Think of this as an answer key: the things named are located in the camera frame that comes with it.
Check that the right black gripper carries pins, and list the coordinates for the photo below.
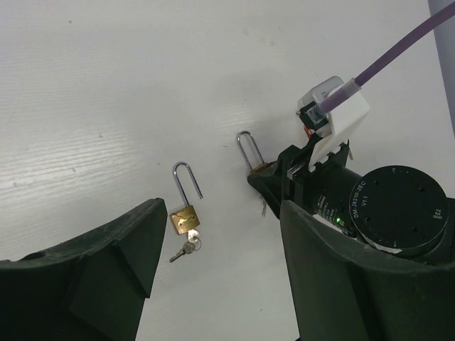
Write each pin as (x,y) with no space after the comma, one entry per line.
(293,178)

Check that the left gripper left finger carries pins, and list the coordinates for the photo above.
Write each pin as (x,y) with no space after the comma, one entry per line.
(91,287)

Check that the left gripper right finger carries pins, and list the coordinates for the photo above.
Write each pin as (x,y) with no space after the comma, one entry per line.
(346,290)

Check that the brass padlock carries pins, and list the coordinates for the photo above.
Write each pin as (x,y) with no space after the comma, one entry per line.
(185,219)
(250,152)

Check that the orange black padlock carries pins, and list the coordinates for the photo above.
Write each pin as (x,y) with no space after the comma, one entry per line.
(308,132)

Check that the silver keys of left padlock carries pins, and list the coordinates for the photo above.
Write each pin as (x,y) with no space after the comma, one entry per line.
(192,244)

